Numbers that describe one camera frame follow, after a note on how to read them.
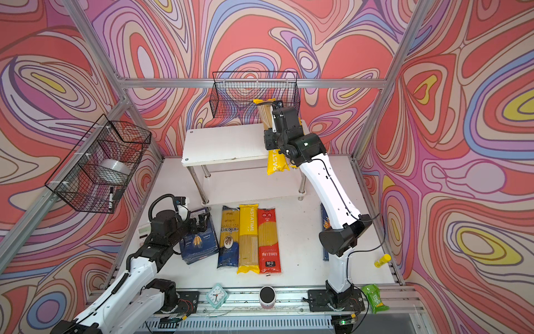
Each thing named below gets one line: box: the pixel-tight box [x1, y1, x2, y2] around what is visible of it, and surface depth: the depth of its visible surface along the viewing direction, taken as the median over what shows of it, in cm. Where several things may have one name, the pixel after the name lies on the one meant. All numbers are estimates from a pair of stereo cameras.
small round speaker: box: [258, 285, 277, 309], surface depth 72 cm
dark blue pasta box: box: [179, 207, 220, 266], surface depth 82 cm
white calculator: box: [137, 222, 152, 248], surface depth 90 cm
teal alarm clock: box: [205, 282, 229, 310], surface depth 75 cm
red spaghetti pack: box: [257, 207, 282, 275], surface depth 88 cm
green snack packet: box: [361, 283, 390, 314], surface depth 75 cm
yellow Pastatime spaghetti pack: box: [236, 203, 261, 275], surface depth 88 cm
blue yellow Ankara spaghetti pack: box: [217, 205, 240, 268], surface depth 88 cm
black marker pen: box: [108, 186, 114, 210], surface depth 75 cm
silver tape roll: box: [97, 158, 133, 176], surface depth 75 cm
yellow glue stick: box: [374, 253, 392, 269], surface depth 78 cm
